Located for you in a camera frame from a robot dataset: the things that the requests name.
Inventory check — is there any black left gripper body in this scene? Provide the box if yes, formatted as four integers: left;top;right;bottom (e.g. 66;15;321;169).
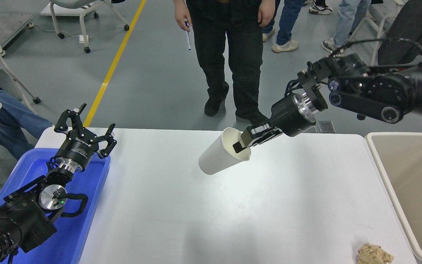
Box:
55;128;100;168

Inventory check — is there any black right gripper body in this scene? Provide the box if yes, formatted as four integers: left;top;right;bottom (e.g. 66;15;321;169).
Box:
270;94;316;138

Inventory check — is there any white paper cup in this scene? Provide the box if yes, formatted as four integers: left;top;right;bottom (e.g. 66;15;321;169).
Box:
198;127;251;175

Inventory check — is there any crumpled tan paper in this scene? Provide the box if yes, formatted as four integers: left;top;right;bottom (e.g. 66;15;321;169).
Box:
357;243;394;264

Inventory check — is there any person's left hand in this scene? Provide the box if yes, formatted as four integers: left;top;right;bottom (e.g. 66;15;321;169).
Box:
258;4;276;28

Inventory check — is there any person's right hand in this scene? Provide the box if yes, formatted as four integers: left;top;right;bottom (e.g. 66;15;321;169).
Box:
174;5;191;32

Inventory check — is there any metal floor plate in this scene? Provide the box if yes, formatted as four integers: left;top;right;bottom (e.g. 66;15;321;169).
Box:
316;121;336;133

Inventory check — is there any person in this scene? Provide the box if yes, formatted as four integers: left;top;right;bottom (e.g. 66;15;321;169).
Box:
309;0;333;15
321;0;372;58
173;0;276;126
0;11;54;161
262;0;306;53

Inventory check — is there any yellow floor tape line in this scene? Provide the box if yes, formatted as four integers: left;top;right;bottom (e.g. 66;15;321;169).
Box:
84;0;147;128

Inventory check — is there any blue plastic tray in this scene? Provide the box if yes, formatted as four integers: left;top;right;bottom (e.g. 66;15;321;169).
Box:
0;148;111;264

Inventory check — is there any white chair with grey seat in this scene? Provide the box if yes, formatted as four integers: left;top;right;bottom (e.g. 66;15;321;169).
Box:
0;41;42;114

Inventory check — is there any white chair with casters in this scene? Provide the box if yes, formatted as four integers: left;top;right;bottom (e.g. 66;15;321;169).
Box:
49;0;130;54

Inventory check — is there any grey floor platform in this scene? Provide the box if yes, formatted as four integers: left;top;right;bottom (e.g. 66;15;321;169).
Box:
0;14;34;49

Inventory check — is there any white chair holding coat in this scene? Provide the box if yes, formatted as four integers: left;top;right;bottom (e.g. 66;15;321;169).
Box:
348;0;407;66

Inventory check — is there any large pale bin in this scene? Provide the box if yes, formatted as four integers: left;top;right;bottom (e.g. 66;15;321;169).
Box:
365;132;422;264

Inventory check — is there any dark coat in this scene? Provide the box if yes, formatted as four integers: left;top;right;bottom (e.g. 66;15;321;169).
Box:
377;0;422;66

